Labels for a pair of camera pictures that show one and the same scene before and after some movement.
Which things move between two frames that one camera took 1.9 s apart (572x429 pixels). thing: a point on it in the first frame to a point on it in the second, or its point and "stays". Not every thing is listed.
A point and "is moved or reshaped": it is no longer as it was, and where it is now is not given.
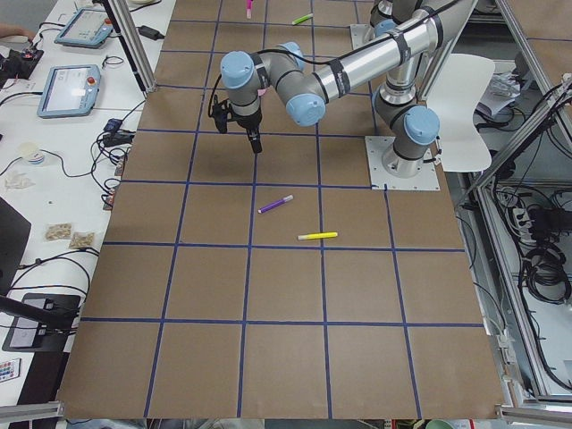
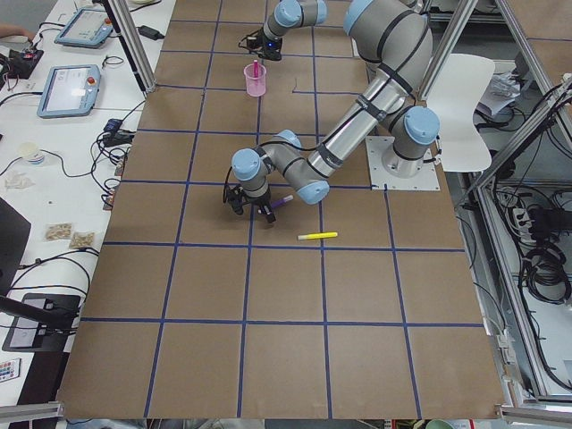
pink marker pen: x=249 y=5 is moved or reshaped
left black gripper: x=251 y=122 to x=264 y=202
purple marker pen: x=275 y=204 stays
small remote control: x=10 y=369 stays
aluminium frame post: x=133 y=44 stays
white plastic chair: x=460 y=85 stays
